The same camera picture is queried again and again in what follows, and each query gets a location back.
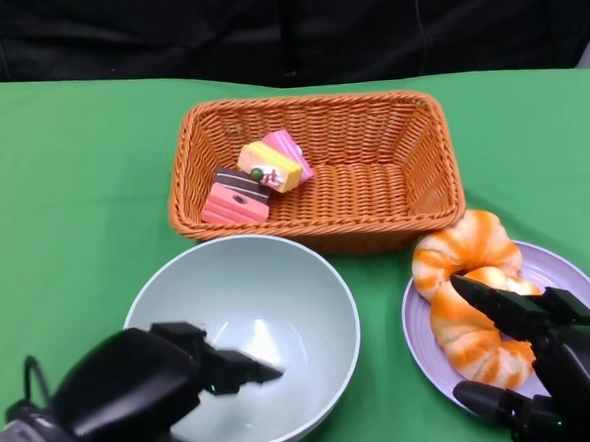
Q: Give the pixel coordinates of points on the lavender round plate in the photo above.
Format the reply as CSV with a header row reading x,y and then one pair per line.
x,y
417,334

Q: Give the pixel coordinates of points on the orange wicker basket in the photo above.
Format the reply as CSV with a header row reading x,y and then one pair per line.
x,y
374,201

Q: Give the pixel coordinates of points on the yellow layered cake slice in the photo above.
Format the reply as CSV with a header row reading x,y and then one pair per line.
x,y
269,165

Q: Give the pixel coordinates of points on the chocolate layered cake slice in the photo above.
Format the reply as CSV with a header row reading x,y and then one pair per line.
x,y
242,184

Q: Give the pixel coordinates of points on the pale grey-green bowl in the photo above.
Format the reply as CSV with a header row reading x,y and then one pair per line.
x,y
259,283

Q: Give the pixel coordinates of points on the black backdrop cloth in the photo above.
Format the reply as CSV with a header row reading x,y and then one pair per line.
x,y
163,28

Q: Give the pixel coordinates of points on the green tablecloth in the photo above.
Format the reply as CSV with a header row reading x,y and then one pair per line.
x,y
71,169

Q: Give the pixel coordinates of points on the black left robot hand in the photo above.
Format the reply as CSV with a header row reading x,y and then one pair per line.
x,y
130,386

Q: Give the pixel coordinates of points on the magenta pink cake slice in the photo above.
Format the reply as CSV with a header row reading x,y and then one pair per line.
x,y
290,148

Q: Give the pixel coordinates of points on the salmon pink cake slice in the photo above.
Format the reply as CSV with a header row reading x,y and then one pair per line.
x,y
234,207

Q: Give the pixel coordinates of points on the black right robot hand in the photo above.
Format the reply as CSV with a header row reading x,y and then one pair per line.
x,y
569,364

